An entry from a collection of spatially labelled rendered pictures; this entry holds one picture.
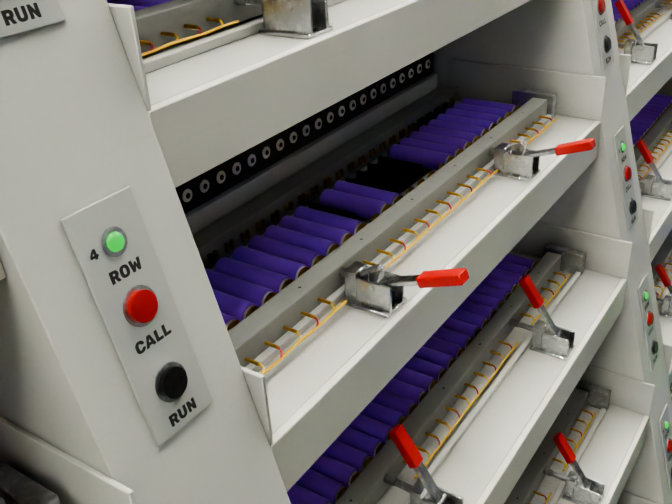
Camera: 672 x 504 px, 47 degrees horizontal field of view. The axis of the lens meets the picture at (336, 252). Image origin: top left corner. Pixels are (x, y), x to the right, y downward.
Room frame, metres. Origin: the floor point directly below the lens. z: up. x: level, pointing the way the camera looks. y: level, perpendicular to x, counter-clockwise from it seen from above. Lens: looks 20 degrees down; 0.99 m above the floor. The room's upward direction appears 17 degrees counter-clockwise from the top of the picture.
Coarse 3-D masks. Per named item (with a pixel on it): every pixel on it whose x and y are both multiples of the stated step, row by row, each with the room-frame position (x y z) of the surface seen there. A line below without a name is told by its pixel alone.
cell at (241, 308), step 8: (216, 296) 0.52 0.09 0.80; (224, 296) 0.52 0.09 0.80; (232, 296) 0.52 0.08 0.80; (224, 304) 0.51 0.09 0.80; (232, 304) 0.51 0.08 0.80; (240, 304) 0.51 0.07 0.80; (248, 304) 0.51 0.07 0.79; (224, 312) 0.51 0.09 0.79; (232, 312) 0.51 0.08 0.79; (240, 312) 0.50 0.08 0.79; (240, 320) 0.50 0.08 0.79
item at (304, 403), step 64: (576, 128) 0.83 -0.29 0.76; (256, 192) 0.68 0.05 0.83; (512, 192) 0.68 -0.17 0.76; (448, 256) 0.58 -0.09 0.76; (320, 320) 0.51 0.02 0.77; (384, 320) 0.50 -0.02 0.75; (256, 384) 0.38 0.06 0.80; (320, 384) 0.44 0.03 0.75; (384, 384) 0.49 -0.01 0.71; (320, 448) 0.43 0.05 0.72
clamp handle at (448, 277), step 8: (376, 272) 0.51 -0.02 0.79; (424, 272) 0.50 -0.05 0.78; (432, 272) 0.49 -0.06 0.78; (440, 272) 0.49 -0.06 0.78; (448, 272) 0.48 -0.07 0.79; (456, 272) 0.48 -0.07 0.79; (464, 272) 0.47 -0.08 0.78; (376, 280) 0.52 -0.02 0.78; (384, 280) 0.51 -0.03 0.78; (392, 280) 0.51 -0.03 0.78; (400, 280) 0.50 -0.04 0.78; (408, 280) 0.50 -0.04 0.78; (416, 280) 0.49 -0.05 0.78; (424, 280) 0.49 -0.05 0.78; (432, 280) 0.48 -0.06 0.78; (440, 280) 0.48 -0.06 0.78; (448, 280) 0.47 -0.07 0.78; (456, 280) 0.47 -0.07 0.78; (464, 280) 0.47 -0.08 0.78
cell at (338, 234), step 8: (288, 216) 0.64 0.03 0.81; (280, 224) 0.63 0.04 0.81; (288, 224) 0.63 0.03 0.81; (296, 224) 0.62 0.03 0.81; (304, 224) 0.62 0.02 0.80; (312, 224) 0.62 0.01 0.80; (320, 224) 0.62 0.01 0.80; (304, 232) 0.62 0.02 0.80; (312, 232) 0.61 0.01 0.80; (320, 232) 0.61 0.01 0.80; (328, 232) 0.60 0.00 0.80; (336, 232) 0.60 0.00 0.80; (344, 232) 0.60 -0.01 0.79; (336, 240) 0.60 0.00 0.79
